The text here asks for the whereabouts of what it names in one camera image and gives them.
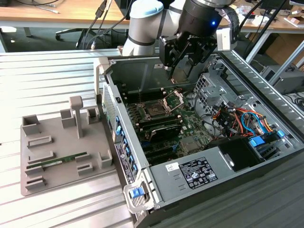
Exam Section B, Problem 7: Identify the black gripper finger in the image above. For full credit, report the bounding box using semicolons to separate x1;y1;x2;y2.
187;38;218;75
158;34;191;83

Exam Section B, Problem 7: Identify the black RAM slot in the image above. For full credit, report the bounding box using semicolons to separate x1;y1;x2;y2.
137;115;182;130
122;88;165;104

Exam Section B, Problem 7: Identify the CPU socket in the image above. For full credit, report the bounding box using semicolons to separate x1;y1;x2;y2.
142;101;167;120

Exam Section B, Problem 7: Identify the black expansion slot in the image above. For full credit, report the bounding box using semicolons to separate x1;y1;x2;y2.
142;142;179;166

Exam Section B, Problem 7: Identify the open PC case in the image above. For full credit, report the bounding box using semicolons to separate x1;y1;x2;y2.
93;45;304;228

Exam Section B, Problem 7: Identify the silver drive cage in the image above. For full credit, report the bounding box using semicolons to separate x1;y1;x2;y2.
193;56;240;114

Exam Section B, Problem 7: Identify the metal socket cover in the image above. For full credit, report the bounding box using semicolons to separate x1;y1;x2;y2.
162;90;185;114

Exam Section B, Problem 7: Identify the black slanted pole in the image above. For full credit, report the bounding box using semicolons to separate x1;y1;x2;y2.
244;0;288;61

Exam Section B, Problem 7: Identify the black monitor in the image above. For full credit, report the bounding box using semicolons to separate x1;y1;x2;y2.
258;0;292;11

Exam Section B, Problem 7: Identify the green motherboard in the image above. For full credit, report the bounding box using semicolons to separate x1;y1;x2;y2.
123;87;214;167

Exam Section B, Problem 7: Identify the brown cardboard box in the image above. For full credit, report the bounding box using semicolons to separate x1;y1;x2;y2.
265;33;304;66

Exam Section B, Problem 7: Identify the black graphics card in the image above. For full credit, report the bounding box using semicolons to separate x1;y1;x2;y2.
147;123;182;143

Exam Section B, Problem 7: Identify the grey computer tower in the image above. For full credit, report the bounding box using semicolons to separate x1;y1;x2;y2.
260;65;304;95

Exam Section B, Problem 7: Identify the silver chipset heat sink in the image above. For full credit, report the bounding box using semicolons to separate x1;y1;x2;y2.
180;137;200;153

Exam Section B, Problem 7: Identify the black office chair base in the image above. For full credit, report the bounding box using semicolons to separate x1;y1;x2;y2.
56;28;95;49

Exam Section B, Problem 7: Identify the blue card clip row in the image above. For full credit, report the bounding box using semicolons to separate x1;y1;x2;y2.
114;114;139;178

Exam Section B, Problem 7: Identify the long wooden desk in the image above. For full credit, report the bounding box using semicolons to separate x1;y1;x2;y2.
0;0;304;33

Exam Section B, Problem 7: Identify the white barcode label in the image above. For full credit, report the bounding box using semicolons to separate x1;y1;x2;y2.
165;161;181;172

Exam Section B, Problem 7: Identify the long black sticker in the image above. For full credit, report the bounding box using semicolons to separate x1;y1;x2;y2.
114;142;135;185

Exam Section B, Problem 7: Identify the black rating label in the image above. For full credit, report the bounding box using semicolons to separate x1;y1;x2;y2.
179;156;219;190

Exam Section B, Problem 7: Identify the grey power supply unit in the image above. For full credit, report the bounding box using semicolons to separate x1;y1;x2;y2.
148;146;236;204

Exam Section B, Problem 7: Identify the grey parts rack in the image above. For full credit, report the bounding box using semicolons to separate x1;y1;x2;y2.
20;96;117;197

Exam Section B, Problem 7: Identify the blue case latch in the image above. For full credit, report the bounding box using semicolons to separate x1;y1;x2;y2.
129;187;145;198

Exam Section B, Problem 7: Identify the green RAM stick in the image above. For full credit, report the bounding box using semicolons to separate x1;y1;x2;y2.
26;152;87;169

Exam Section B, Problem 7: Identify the taped black cable loop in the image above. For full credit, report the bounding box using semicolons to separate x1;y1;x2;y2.
222;6;240;46

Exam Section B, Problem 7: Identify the red yellow wire bundle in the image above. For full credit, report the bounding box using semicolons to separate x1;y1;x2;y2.
212;107;248;134

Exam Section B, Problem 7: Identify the thick black cable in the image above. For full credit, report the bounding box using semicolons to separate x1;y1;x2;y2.
76;0;107;49

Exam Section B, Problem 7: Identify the blue wire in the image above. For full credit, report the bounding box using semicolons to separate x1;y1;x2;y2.
240;111;266;136

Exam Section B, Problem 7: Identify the orange wire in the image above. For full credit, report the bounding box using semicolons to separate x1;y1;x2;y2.
257;118;277;134

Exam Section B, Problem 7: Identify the black fan duct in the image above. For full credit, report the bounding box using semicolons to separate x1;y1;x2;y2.
206;137;265;172

